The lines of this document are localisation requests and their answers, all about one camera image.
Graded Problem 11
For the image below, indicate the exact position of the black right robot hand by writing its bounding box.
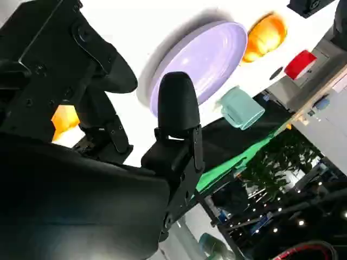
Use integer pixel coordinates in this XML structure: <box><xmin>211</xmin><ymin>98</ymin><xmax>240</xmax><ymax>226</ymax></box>
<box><xmin>0</xmin><ymin>0</ymin><xmax>205</xmax><ymax>260</ymax></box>

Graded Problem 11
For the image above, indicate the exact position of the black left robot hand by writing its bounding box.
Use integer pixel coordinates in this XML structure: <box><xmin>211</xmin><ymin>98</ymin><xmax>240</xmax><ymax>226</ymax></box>
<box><xmin>330</xmin><ymin>0</ymin><xmax>347</xmax><ymax>52</ymax></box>

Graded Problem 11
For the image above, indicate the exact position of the orange and white bread roll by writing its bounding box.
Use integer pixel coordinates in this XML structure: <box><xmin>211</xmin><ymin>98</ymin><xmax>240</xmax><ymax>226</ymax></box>
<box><xmin>240</xmin><ymin>12</ymin><xmax>287</xmax><ymax>64</ymax></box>
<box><xmin>50</xmin><ymin>105</ymin><xmax>81</xmax><ymax>141</ymax></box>

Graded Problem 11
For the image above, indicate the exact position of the red box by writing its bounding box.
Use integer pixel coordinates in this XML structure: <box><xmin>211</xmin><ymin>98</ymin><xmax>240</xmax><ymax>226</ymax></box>
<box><xmin>284</xmin><ymin>49</ymin><xmax>318</xmax><ymax>81</ymax></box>

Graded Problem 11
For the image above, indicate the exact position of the pale green mug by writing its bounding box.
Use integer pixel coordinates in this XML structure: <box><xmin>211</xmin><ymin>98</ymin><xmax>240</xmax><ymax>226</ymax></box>
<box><xmin>218</xmin><ymin>86</ymin><xmax>266</xmax><ymax>132</ymax></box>

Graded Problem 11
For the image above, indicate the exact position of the lilac plate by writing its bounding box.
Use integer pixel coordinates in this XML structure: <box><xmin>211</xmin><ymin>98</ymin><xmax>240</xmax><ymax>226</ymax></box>
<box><xmin>149</xmin><ymin>21</ymin><xmax>249</xmax><ymax>118</ymax></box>

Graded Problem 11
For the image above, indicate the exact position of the teal round container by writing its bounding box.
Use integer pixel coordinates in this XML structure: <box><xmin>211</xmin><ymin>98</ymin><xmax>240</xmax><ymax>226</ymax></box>
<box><xmin>198</xmin><ymin>232</ymin><xmax>237</xmax><ymax>260</ymax></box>

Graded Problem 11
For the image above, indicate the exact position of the green leafy plant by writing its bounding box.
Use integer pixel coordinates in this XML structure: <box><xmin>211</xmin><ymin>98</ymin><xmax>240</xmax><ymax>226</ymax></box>
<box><xmin>238</xmin><ymin>129</ymin><xmax>323</xmax><ymax>206</ymax></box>

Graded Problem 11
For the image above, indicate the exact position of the black cloth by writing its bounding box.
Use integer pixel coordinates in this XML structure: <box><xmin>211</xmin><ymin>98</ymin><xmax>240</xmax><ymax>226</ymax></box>
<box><xmin>200</xmin><ymin>92</ymin><xmax>295</xmax><ymax>176</ymax></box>

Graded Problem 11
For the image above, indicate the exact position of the green cloth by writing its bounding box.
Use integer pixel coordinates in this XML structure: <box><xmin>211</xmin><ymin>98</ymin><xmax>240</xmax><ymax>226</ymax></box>
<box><xmin>194</xmin><ymin>123</ymin><xmax>292</xmax><ymax>196</ymax></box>

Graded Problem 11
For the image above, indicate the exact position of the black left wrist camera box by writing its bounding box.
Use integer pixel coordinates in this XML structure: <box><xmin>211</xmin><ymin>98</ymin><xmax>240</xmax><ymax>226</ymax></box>
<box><xmin>286</xmin><ymin>0</ymin><xmax>339</xmax><ymax>19</ymax></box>

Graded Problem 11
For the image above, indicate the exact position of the red hose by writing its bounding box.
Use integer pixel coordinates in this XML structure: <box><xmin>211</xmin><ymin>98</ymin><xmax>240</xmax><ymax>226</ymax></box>
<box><xmin>273</xmin><ymin>240</ymin><xmax>337</xmax><ymax>260</ymax></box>

